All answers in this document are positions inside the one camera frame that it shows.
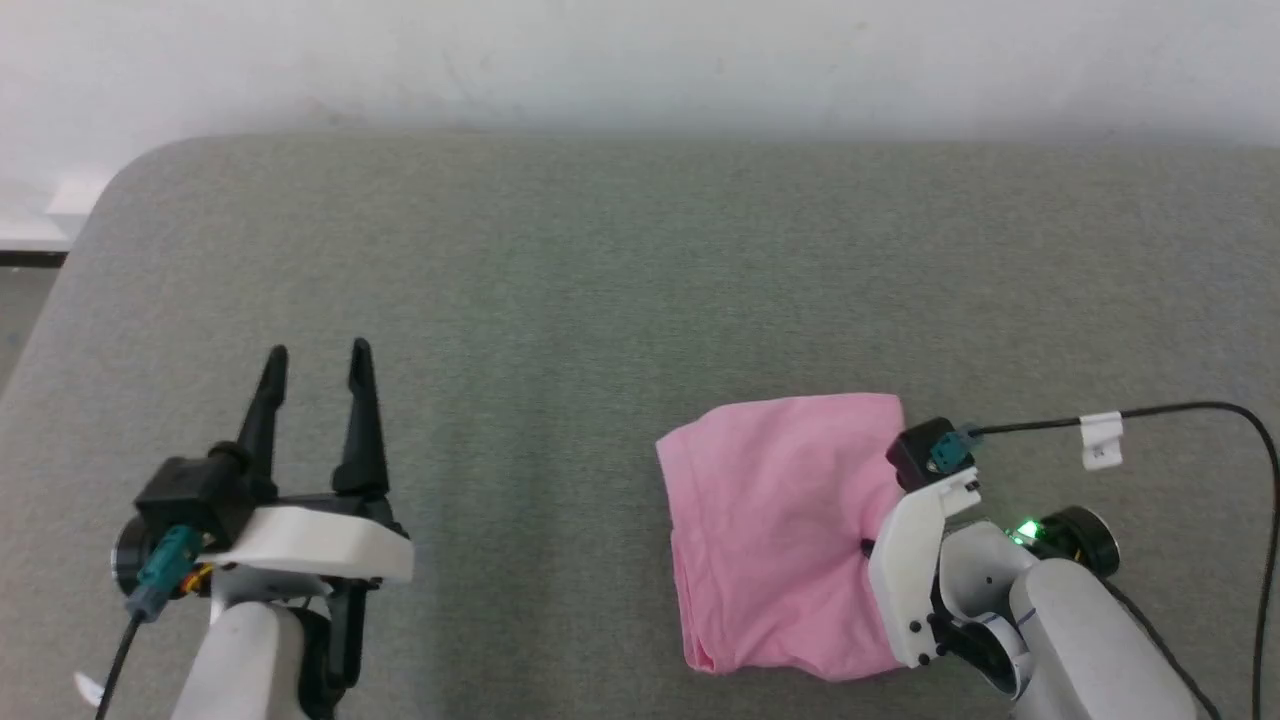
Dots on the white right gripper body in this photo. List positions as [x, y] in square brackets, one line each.
[905, 580]

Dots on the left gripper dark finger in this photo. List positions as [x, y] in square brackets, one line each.
[265, 420]
[363, 430]

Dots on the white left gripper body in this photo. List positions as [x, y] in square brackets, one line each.
[320, 545]

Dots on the pink garment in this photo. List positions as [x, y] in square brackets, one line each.
[770, 520]

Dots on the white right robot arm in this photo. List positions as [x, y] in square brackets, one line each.
[1070, 630]

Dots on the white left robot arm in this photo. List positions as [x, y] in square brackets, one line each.
[240, 660]

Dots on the grey fabric sofa cushion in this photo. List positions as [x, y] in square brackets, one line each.
[600, 300]

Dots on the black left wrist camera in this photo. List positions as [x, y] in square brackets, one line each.
[195, 495]

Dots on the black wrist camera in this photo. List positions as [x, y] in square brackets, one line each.
[195, 495]
[920, 450]

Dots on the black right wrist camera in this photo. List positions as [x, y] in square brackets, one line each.
[920, 450]

